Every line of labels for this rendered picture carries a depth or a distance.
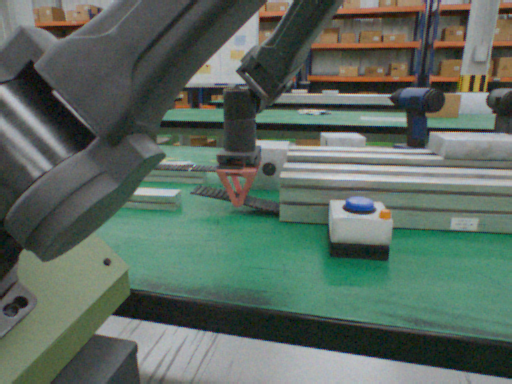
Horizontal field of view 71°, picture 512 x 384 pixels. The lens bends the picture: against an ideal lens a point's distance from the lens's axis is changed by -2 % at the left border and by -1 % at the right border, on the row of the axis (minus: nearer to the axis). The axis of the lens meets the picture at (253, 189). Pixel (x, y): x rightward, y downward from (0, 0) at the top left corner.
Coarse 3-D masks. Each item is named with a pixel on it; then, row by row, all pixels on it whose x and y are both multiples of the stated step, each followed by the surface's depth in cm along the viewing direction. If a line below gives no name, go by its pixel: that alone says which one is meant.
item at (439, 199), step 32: (288, 192) 61; (320, 192) 61; (352, 192) 60; (384, 192) 59; (416, 192) 59; (448, 192) 58; (480, 192) 58; (416, 224) 60; (448, 224) 59; (480, 224) 58
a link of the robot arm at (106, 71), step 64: (128, 0) 19; (192, 0) 18; (256, 0) 21; (0, 64) 20; (64, 64) 19; (128, 64) 19; (192, 64) 21; (128, 128) 20; (64, 192) 19; (128, 192) 24
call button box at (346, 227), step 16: (336, 208) 52; (384, 208) 53; (336, 224) 49; (352, 224) 49; (368, 224) 48; (384, 224) 48; (336, 240) 50; (352, 240) 49; (368, 240) 49; (384, 240) 49; (336, 256) 50; (352, 256) 50; (368, 256) 50; (384, 256) 49
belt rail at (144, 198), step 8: (136, 192) 70; (144, 192) 70; (152, 192) 70; (160, 192) 70; (168, 192) 70; (176, 192) 70; (128, 200) 70; (136, 200) 70; (144, 200) 70; (152, 200) 69; (160, 200) 69; (168, 200) 68; (176, 200) 69; (136, 208) 70; (144, 208) 70; (152, 208) 69; (160, 208) 69; (168, 208) 69; (176, 208) 70
